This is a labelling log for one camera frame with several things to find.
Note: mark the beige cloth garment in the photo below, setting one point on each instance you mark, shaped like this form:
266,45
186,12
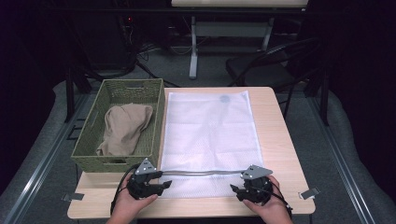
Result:
124,127

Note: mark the green woven basket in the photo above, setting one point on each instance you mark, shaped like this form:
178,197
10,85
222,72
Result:
124,90

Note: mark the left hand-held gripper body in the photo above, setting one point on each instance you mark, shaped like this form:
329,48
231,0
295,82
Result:
141,186

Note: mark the grey metal bracket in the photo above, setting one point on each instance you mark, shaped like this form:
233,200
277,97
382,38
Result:
309,193
73,196

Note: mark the person's right hand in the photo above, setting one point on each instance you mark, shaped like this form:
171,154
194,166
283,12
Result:
275,210

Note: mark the white desk with metal legs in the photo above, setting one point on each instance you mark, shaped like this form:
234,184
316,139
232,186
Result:
193,62

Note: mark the black metal stand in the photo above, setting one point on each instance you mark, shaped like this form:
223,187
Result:
324,102
70,93

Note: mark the dark equipment with red light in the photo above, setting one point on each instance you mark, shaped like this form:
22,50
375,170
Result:
106,40

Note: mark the aluminium floor rail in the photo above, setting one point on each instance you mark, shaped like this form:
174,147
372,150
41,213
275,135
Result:
342,168
42,168

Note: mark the person's left hand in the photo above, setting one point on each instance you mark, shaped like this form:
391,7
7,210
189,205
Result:
126,207

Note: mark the white mesh laundry bag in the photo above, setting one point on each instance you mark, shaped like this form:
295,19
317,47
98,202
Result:
208,133

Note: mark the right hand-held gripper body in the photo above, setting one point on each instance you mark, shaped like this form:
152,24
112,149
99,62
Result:
258,188

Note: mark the black chair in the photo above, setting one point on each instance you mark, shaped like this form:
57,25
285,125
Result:
258,72

